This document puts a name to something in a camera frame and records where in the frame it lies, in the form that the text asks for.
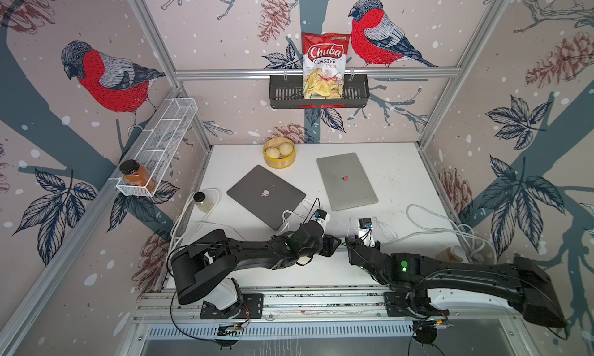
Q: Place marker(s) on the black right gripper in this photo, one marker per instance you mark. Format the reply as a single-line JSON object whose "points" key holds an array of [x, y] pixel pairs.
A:
{"points": [[352, 247]]}

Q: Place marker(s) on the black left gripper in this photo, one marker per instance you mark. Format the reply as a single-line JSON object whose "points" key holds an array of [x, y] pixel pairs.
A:
{"points": [[329, 241]]}

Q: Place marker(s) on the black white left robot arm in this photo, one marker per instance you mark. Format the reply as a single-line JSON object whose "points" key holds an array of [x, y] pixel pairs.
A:
{"points": [[198, 268]]}

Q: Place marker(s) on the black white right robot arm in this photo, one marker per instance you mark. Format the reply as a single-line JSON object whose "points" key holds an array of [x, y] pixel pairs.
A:
{"points": [[526, 287]]}

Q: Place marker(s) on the dark grey laptop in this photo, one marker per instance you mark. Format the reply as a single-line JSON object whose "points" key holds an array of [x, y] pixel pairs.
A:
{"points": [[266, 196]]}

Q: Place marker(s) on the silver laptop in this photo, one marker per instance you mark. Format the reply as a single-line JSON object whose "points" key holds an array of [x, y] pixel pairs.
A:
{"points": [[346, 182]]}

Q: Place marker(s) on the yellow wooden bun basket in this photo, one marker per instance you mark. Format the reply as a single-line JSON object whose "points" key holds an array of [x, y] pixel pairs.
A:
{"points": [[282, 162]]}

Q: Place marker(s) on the left steamed bun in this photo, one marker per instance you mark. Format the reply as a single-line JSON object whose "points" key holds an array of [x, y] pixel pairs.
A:
{"points": [[273, 153]]}

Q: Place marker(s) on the steamed bun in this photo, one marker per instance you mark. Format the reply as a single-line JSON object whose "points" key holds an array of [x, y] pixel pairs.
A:
{"points": [[273, 153], [286, 149]]}

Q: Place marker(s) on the right steamed bun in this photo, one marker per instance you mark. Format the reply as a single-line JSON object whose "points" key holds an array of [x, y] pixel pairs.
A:
{"points": [[286, 149]]}

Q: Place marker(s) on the small jar black lid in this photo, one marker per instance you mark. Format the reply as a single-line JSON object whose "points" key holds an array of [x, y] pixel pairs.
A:
{"points": [[203, 202]]}

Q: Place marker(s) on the red cassava chips bag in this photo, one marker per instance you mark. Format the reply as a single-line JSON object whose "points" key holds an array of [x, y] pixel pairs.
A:
{"points": [[324, 65]]}

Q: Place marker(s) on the orange sauce jar black lid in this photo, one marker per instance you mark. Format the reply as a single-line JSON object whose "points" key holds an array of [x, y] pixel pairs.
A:
{"points": [[137, 175]]}

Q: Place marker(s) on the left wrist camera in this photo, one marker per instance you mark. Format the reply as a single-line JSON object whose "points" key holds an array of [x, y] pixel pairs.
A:
{"points": [[320, 216]]}

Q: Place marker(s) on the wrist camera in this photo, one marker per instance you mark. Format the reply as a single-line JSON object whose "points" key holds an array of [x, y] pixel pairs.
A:
{"points": [[365, 227], [320, 216]]}

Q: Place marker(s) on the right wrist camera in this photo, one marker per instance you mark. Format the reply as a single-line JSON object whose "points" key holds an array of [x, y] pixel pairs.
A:
{"points": [[365, 227]]}

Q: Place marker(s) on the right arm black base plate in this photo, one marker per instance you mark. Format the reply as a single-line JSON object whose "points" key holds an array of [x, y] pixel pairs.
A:
{"points": [[414, 304]]}

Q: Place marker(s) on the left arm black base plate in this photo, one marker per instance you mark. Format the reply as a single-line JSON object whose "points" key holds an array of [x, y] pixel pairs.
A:
{"points": [[250, 306]]}

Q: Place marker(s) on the black wall basket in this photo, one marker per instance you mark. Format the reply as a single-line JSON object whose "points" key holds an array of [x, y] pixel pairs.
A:
{"points": [[295, 92]]}

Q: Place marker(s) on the white wire wall shelf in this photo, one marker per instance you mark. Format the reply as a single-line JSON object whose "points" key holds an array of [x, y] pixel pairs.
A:
{"points": [[159, 148]]}

